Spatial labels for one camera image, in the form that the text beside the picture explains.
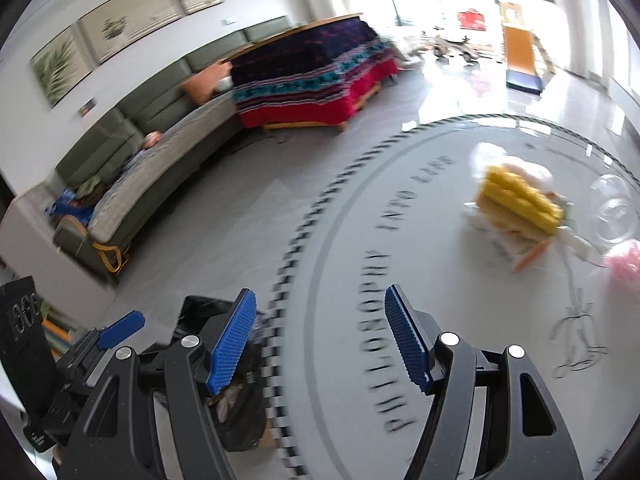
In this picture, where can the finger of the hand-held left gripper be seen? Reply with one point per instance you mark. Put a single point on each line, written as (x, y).
(120, 327)

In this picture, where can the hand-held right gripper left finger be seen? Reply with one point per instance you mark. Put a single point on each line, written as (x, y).
(232, 345)

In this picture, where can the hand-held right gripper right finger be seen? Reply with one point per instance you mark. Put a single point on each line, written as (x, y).
(407, 340)

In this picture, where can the striped colourful object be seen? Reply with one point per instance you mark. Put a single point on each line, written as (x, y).
(57, 330)

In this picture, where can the black printed box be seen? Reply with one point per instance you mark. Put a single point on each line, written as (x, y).
(20, 340)

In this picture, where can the blue clothes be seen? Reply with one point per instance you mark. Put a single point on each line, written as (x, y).
(65, 205)

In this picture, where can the green grey sofa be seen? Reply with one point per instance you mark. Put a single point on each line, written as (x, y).
(165, 160)

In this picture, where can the yellow sponge with beige band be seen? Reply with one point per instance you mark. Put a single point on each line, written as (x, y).
(520, 200)

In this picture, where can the yellow corn in plastic bag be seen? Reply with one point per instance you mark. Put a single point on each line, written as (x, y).
(500, 157)

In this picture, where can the wooden table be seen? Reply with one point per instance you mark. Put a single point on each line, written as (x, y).
(300, 125)

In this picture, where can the pink fluffy ball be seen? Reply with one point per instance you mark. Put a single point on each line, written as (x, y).
(625, 260)

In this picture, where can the orange cushion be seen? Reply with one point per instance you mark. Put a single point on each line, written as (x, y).
(202, 85)

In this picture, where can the dark patterned red-edged blanket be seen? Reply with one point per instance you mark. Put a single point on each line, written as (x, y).
(310, 75)

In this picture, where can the orange children's slide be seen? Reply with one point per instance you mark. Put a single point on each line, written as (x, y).
(520, 50)

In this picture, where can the red toy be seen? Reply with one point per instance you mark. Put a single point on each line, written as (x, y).
(472, 19)

